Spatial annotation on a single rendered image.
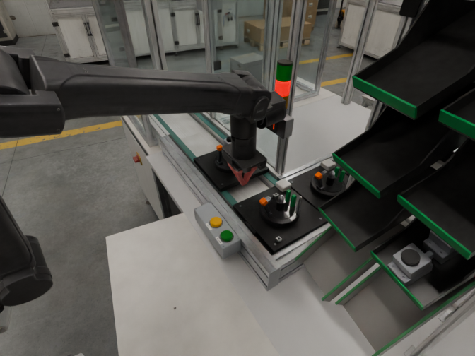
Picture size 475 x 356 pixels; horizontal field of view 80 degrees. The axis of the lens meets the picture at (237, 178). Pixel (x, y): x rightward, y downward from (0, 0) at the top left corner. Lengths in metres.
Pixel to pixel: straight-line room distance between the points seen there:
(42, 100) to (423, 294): 0.66
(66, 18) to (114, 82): 5.45
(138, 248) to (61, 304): 1.14
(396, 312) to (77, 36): 5.70
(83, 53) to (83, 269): 4.35
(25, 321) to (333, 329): 1.78
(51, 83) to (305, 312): 0.84
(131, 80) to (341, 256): 0.66
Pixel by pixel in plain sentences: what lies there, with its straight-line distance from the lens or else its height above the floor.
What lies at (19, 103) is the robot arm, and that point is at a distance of 0.34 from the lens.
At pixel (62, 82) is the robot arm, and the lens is 0.37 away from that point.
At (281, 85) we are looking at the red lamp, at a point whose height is 1.35.
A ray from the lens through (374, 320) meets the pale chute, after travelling 0.81.
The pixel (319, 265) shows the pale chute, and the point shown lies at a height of 1.02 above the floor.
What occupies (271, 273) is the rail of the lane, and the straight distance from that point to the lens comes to 0.88.
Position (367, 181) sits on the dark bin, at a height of 1.37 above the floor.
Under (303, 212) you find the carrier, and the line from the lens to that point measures 1.03.
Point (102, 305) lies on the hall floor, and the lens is 2.07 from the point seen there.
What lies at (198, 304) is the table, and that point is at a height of 0.86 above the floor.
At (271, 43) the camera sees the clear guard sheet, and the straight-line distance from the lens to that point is 1.07.
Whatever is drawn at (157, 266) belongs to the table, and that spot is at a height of 0.86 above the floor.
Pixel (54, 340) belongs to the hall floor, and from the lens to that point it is 2.08.
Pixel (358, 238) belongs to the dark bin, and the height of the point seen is 1.20.
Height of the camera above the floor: 1.71
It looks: 40 degrees down
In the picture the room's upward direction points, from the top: straight up
